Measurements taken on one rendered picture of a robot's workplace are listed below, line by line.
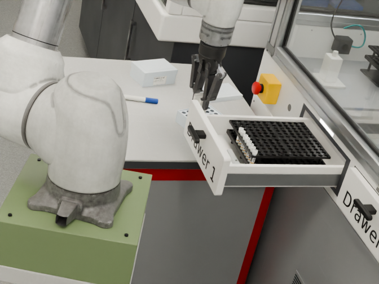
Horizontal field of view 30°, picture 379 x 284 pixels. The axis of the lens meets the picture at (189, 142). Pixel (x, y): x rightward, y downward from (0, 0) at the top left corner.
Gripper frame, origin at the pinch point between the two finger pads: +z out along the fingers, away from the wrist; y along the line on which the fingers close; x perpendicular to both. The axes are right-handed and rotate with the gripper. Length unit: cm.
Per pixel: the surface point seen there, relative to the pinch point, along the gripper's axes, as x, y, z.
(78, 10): 118, -256, 85
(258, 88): 20.6, 1.7, -3.7
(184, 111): 0.5, -6.1, 5.2
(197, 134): -18.8, 20.8, -6.4
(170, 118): -2.0, -8.9, 8.7
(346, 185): 7, 50, -4
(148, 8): 28, -67, 0
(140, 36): 45, -91, 23
